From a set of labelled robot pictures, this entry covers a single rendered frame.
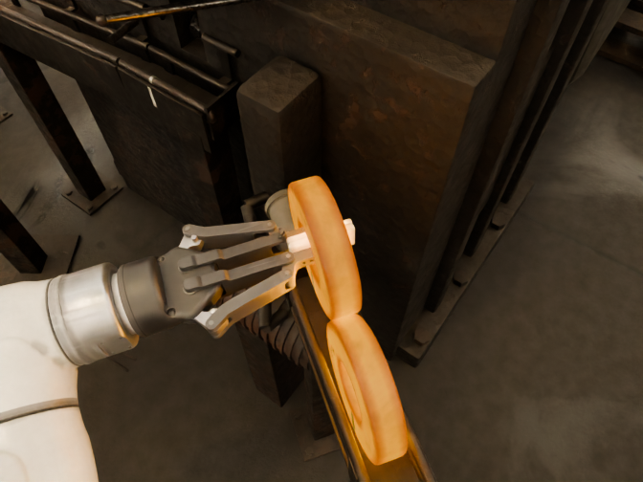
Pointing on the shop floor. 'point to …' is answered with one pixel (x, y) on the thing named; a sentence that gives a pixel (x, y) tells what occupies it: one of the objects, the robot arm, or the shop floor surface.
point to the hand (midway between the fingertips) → (321, 241)
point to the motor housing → (273, 352)
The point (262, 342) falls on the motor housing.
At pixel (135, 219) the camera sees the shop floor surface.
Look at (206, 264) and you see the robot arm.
